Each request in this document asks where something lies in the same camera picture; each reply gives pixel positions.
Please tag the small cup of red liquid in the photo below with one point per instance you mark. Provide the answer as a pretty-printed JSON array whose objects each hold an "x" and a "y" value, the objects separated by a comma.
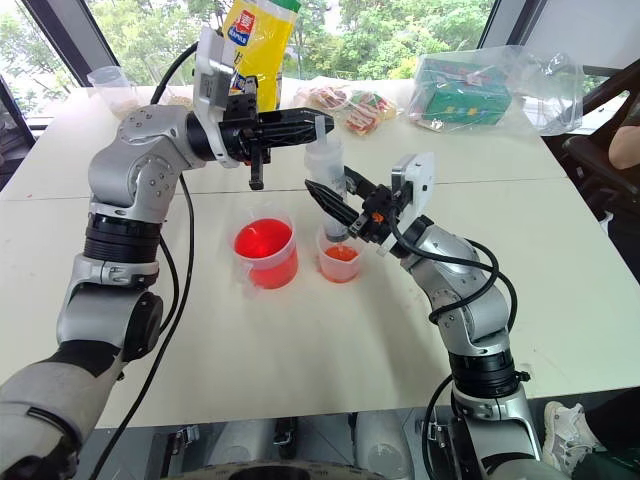
[{"x": 340, "y": 262}]

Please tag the dark trouser leg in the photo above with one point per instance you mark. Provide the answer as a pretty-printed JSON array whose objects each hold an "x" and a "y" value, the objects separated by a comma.
[{"x": 617, "y": 435}]

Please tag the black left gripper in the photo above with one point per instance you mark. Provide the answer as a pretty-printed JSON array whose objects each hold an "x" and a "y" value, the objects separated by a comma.
[{"x": 245, "y": 135}]

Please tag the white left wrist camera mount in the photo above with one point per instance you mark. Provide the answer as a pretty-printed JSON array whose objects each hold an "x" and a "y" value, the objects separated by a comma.
[{"x": 210, "y": 75}]

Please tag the yellow snack bag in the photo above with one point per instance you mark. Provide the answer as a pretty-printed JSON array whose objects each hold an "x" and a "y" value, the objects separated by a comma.
[{"x": 265, "y": 45}]

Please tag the green box in plastic bag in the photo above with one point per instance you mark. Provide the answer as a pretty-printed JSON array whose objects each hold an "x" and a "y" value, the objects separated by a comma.
[{"x": 545, "y": 85}]

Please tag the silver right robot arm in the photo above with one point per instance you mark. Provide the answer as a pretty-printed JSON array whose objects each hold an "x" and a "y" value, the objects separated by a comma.
[{"x": 450, "y": 260}]

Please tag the metal table latch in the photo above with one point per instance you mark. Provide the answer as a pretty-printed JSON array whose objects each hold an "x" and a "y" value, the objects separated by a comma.
[
  {"x": 185, "y": 440},
  {"x": 284, "y": 431},
  {"x": 436, "y": 435}
]

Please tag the empty clear plastic cup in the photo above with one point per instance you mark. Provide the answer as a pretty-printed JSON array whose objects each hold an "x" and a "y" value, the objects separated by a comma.
[{"x": 112, "y": 90}]

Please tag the white sneaker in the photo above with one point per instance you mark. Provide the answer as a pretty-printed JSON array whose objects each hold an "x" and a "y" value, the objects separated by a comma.
[{"x": 567, "y": 432}]

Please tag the large cup of red liquid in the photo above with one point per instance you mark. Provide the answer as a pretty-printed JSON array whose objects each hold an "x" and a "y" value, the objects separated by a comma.
[{"x": 265, "y": 250}]

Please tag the red green snack packet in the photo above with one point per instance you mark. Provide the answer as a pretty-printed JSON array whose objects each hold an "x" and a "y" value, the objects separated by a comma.
[{"x": 367, "y": 110}]

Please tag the person's bare forearm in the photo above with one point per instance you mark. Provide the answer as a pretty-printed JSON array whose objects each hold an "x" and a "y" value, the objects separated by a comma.
[{"x": 625, "y": 146}]

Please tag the clear bag of snacks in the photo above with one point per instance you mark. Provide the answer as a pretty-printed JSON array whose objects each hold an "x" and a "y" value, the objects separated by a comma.
[{"x": 322, "y": 97}]

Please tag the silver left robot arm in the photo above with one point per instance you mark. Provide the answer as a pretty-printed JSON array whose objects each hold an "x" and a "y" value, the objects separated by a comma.
[{"x": 130, "y": 165}]

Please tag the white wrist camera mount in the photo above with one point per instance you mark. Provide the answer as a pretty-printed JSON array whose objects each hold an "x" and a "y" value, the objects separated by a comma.
[
  {"x": 210, "y": 75},
  {"x": 420, "y": 180}
]

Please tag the black chair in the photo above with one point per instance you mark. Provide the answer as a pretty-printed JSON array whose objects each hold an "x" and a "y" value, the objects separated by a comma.
[{"x": 595, "y": 170}]

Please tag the clear plastic syringe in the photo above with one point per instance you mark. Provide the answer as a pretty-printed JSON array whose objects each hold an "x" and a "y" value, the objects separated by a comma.
[{"x": 325, "y": 165}]

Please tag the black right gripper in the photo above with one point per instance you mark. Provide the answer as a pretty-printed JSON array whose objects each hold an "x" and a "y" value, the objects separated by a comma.
[{"x": 376, "y": 215}]

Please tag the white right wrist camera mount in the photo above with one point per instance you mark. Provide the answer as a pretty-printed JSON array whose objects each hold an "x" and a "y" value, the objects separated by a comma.
[{"x": 420, "y": 180}]

